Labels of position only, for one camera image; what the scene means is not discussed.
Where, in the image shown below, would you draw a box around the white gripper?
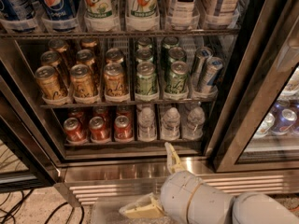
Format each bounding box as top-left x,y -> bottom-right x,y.
119,142 -> 235,224

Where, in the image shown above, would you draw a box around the red coke can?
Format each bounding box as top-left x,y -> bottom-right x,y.
68,108 -> 86,123
116,105 -> 133,120
64,118 -> 87,143
114,115 -> 133,142
93,106 -> 109,121
89,117 -> 109,142

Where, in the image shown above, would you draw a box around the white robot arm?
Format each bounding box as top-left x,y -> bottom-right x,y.
120,142 -> 299,224

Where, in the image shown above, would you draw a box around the steel fridge base grille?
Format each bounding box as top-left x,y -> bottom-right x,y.
55,157 -> 299,206

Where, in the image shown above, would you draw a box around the green LaCroix can front right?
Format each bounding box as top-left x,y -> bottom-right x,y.
164,61 -> 189,94

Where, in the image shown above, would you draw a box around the green lacroix can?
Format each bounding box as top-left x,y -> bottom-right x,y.
135,62 -> 158,95
164,61 -> 189,94

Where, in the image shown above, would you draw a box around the green LaCroix can front left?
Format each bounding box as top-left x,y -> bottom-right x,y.
135,62 -> 158,95

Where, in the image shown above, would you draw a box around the right fridge glass door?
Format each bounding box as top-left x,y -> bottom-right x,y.
213,0 -> 299,172

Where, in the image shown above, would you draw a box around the fridge glass door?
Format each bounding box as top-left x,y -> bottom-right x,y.
0,63 -> 59,193
213,0 -> 299,172

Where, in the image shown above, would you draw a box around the orange LaCroix can front right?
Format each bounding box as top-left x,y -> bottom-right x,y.
104,63 -> 128,97

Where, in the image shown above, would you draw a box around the orange lacroix can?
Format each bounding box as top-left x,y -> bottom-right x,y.
35,65 -> 68,100
104,63 -> 128,97
70,64 -> 97,98

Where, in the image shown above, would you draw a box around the orange LaCroix can front middle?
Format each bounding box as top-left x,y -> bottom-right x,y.
70,64 -> 97,98

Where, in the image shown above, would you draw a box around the slim silver can front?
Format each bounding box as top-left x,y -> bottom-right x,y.
197,57 -> 223,93

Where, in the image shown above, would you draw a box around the slim silver can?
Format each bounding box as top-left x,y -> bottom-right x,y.
197,57 -> 223,93
192,47 -> 213,86

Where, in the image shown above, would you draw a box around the left fridge glass door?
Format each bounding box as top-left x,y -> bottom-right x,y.
0,63 -> 59,193

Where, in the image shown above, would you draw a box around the blue can behind door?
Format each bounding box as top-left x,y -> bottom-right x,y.
271,108 -> 297,135

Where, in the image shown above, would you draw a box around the slim silver can back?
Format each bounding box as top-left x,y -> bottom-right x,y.
192,47 -> 213,86

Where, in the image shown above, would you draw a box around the orange LaCroix can front left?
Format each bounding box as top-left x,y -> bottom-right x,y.
35,65 -> 68,100

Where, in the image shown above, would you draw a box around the clear water bottle left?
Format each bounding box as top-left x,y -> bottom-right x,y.
138,107 -> 157,142

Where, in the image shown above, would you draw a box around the clear water bottle middle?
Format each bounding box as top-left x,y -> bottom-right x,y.
161,105 -> 180,141

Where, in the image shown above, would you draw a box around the clear plastic bin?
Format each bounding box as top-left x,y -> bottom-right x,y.
90,196 -> 177,224

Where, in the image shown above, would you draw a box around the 7up bottle right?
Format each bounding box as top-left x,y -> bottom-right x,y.
127,0 -> 158,31

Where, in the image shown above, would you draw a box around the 7up bottle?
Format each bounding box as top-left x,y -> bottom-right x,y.
127,0 -> 158,31
83,0 -> 118,32

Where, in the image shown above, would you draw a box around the white tea bottle left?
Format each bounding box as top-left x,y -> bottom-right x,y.
166,0 -> 197,30

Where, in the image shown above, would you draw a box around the white tea bottle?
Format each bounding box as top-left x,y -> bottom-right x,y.
166,0 -> 197,30
202,0 -> 238,26

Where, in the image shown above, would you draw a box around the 7up bottle left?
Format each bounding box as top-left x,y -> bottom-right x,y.
83,0 -> 118,32

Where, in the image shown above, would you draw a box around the white tea bottle right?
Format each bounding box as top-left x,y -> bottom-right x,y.
202,0 -> 238,26

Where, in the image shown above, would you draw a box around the Pepsi bottle blue label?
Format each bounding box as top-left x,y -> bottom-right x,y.
39,0 -> 78,32

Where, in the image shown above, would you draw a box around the dark blue bottle far left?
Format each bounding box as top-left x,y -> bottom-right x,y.
0,0 -> 36,33

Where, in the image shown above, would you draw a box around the black cables on floor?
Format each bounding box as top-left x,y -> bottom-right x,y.
0,189 -> 85,224

